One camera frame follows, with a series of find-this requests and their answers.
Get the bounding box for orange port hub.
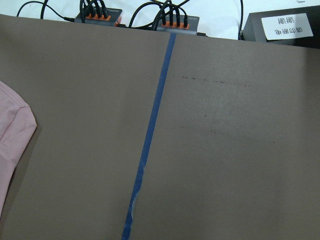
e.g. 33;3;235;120
151;0;200;35
74;0;123;27

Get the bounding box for blue tape grid lines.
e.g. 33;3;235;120
121;33;177;240

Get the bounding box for brown paper table cover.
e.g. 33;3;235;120
0;15;320;240

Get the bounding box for right orange port hub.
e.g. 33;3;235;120
151;0;200;35

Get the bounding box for left orange port hub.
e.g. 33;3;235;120
74;0;123;27

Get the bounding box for black box with label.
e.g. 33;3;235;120
241;5;320;49

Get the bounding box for pink Snoopy t-shirt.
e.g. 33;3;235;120
0;82;37;209

